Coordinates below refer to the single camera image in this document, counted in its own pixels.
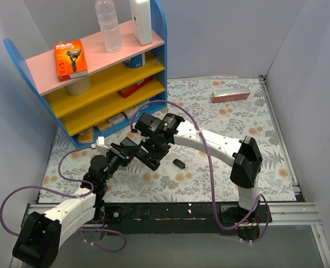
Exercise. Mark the teal soap pack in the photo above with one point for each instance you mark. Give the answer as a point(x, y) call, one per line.
point(143, 104)

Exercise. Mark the orange razor box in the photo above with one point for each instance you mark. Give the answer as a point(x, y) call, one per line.
point(70, 60)

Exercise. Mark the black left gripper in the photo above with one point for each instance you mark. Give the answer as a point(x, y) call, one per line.
point(119, 152)

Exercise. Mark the white plastic bottle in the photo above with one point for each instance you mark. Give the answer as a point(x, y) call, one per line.
point(141, 18)

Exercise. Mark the white orange soap pack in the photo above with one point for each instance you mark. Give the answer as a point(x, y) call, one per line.
point(130, 112)

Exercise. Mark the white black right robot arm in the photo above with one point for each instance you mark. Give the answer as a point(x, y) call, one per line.
point(242, 155)

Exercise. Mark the yellow pack on shelf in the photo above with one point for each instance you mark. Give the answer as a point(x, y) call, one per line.
point(104, 125)

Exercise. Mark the red silver long box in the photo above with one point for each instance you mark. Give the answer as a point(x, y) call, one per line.
point(226, 95)

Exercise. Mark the aluminium table edge rail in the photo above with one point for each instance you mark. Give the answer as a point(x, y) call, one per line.
point(294, 181)

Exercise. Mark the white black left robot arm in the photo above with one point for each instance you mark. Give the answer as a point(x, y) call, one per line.
point(43, 233)

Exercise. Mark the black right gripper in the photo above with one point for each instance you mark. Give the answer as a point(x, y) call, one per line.
point(149, 157)

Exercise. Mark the red flat box on shelf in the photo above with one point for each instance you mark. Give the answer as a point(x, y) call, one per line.
point(129, 90)

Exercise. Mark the black TV remote control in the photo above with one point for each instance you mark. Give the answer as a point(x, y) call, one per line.
point(140, 154)

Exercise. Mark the black remote battery cover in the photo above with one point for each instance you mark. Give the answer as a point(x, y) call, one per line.
point(179, 163)

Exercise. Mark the blue white cylindrical can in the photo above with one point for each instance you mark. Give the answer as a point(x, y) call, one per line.
point(136, 61)

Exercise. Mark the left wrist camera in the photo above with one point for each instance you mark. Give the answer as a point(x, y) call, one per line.
point(100, 145)

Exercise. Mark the clear plastic water bottle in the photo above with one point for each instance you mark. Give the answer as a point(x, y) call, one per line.
point(108, 22)

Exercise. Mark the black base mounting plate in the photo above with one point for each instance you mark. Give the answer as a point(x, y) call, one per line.
point(177, 218)

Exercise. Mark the beige cylindrical container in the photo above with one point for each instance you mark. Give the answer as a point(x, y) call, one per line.
point(79, 87)

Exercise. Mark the blue shelf unit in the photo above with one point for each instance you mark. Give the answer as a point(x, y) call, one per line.
point(108, 74)

